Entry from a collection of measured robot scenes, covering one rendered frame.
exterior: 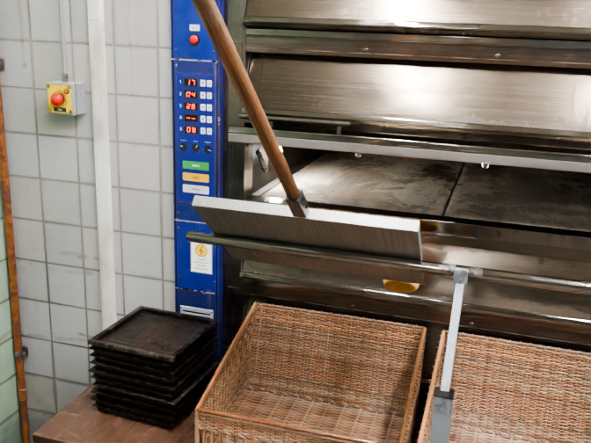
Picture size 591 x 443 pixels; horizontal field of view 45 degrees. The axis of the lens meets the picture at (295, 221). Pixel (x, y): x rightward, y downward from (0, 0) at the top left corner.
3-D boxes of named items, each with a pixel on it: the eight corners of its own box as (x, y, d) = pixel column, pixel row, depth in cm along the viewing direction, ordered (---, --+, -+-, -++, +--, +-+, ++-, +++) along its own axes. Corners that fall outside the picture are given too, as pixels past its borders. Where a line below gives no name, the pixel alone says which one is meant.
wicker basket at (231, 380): (251, 376, 235) (252, 299, 228) (421, 406, 221) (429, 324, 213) (191, 460, 190) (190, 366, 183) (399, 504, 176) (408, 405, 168)
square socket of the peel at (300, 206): (299, 201, 156) (302, 188, 157) (283, 199, 157) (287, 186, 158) (307, 218, 164) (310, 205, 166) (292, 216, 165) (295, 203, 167)
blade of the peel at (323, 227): (418, 231, 157) (419, 220, 158) (191, 205, 172) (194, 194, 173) (424, 285, 189) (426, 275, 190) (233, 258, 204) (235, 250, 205)
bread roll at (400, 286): (419, 296, 195) (421, 280, 198) (417, 281, 190) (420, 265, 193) (383, 292, 198) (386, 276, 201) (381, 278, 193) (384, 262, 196)
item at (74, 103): (60, 111, 233) (58, 80, 230) (87, 113, 230) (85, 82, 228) (46, 113, 226) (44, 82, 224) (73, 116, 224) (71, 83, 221)
